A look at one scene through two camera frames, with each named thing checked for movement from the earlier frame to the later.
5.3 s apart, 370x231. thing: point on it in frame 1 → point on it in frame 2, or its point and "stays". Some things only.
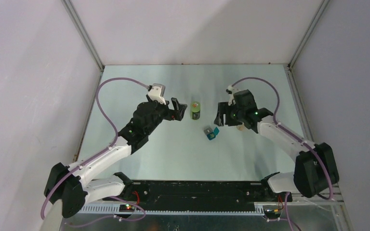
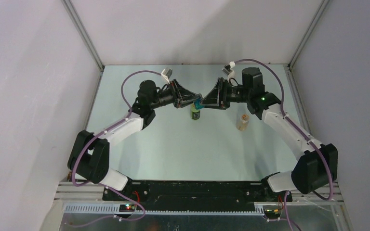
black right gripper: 223,108 → 218,96
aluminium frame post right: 308,32 stays
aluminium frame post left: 84,33 stays
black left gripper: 176,114 → 181,97
